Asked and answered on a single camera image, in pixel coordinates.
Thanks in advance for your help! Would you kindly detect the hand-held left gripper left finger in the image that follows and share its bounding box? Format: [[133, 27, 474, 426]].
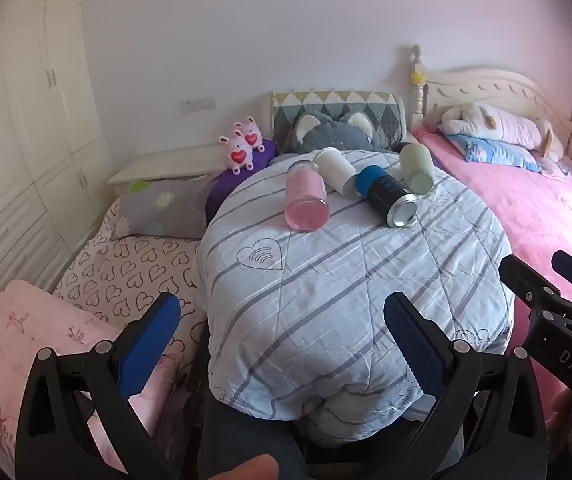
[[16, 291, 183, 480]]

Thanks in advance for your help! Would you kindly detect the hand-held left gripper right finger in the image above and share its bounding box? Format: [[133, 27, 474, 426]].
[[383, 291, 549, 480]]

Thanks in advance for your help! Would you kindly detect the pale green cup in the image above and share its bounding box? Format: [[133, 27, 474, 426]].
[[399, 142, 436, 196]]

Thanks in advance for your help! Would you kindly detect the blue and black cup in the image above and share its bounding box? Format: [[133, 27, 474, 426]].
[[356, 165, 419, 228]]

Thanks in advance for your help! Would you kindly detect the pink transparent cup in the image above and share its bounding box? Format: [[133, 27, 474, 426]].
[[285, 162, 331, 232]]

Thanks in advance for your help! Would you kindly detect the white cup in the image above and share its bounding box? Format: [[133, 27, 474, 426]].
[[314, 147, 359, 196]]

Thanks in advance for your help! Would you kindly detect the pink fleece bed blanket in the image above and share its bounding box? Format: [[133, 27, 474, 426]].
[[412, 127, 572, 361]]

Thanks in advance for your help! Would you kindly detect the heart print bedsheet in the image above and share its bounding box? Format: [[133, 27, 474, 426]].
[[53, 200, 211, 361]]

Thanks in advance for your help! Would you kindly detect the grey striped white quilt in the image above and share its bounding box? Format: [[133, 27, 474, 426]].
[[193, 147, 516, 433]]

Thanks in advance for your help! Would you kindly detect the blue cartoon pillow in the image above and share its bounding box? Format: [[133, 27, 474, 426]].
[[443, 134, 541, 171]]

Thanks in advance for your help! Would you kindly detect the dark grey cloth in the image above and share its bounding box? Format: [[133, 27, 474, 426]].
[[198, 395, 317, 480]]

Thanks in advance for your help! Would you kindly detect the pink folded blanket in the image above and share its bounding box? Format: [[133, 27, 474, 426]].
[[0, 280, 187, 463]]

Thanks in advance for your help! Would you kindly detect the grey dotted pillow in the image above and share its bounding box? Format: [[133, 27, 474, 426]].
[[111, 176, 217, 239]]

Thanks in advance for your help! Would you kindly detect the white long plush toy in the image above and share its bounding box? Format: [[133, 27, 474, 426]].
[[438, 102, 564, 161]]

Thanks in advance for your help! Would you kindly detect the purple pillow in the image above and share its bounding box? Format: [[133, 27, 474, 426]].
[[205, 139, 279, 226]]

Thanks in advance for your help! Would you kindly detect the cream nightstand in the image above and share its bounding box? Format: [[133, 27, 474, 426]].
[[108, 142, 231, 186]]

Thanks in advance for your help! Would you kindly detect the cream bed headboard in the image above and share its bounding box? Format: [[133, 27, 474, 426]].
[[408, 45, 572, 161]]

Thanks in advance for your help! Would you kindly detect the diamond patterned cushion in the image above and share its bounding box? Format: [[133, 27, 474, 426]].
[[271, 90, 407, 153]]

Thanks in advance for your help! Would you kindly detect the grey cat face pillow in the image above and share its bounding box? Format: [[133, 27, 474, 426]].
[[280, 111, 374, 156]]

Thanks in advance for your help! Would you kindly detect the cream wardrobe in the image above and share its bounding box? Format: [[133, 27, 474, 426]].
[[0, 0, 114, 321]]

